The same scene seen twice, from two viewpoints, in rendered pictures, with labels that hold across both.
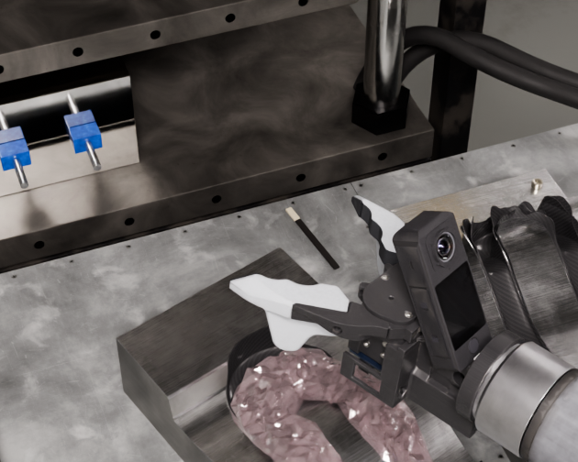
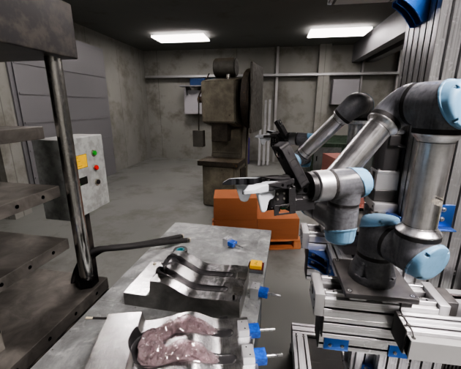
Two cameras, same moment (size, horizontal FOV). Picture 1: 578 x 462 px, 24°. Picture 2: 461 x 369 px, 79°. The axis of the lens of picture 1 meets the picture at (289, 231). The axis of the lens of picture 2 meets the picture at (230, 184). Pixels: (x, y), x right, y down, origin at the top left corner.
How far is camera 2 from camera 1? 87 cm
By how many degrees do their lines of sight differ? 57
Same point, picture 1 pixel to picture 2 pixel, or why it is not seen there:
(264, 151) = (58, 312)
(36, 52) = not seen: outside the picture
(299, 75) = (48, 291)
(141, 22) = not seen: outside the picture
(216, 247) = (71, 344)
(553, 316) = (195, 278)
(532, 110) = not seen: hidden behind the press
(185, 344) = (109, 359)
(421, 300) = (294, 164)
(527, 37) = not seen: hidden behind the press
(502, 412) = (329, 181)
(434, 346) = (301, 179)
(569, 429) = (343, 174)
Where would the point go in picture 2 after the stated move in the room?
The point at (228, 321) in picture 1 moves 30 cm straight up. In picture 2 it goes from (116, 341) to (105, 255)
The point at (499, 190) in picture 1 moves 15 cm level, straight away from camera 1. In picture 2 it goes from (147, 270) to (132, 258)
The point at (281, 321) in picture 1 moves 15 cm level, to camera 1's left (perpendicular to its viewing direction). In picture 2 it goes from (263, 198) to (220, 222)
